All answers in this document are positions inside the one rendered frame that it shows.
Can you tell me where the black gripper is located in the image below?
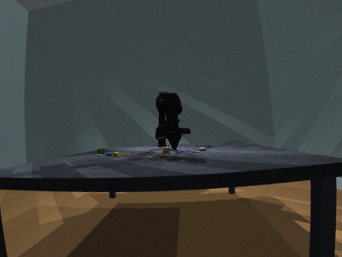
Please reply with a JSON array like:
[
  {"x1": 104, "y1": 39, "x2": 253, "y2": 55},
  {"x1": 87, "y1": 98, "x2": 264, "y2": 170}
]
[{"x1": 157, "y1": 117, "x2": 191, "y2": 150}]

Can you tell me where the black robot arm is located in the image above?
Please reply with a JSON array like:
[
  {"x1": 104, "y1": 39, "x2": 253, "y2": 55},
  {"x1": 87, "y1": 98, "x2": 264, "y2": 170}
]
[{"x1": 155, "y1": 91, "x2": 182, "y2": 147}]

